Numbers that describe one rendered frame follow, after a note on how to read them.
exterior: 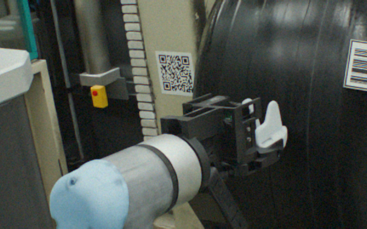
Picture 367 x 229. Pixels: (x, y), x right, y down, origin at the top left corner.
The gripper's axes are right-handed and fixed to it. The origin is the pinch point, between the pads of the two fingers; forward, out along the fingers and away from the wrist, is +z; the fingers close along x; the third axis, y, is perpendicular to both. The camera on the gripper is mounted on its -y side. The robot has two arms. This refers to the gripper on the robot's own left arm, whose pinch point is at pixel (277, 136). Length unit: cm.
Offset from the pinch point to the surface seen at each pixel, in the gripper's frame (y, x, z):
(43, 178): -17, 56, 9
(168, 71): 2.2, 32.9, 19.7
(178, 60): 4.3, 30.6, 19.4
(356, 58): 9.4, -9.1, 4.9
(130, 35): 8.1, 41.0, 20.1
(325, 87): 6.0, -5.8, 2.5
